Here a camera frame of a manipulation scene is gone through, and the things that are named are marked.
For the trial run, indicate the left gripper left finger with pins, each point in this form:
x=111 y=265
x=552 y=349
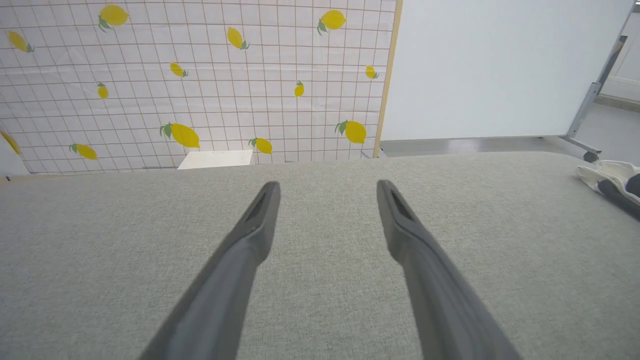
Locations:
x=225 y=285

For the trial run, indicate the lemon print partition panel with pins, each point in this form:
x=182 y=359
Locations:
x=225 y=85

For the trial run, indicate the white and black shirt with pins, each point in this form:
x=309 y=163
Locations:
x=612 y=180

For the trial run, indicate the white box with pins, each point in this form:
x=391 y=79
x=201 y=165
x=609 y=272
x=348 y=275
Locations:
x=217 y=159

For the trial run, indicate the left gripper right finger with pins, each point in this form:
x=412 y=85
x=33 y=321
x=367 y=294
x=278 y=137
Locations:
x=435 y=290

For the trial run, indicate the white partition board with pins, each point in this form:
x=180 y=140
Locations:
x=500 y=70

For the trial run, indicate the grey metal board stand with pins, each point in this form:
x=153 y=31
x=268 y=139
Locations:
x=590 y=100

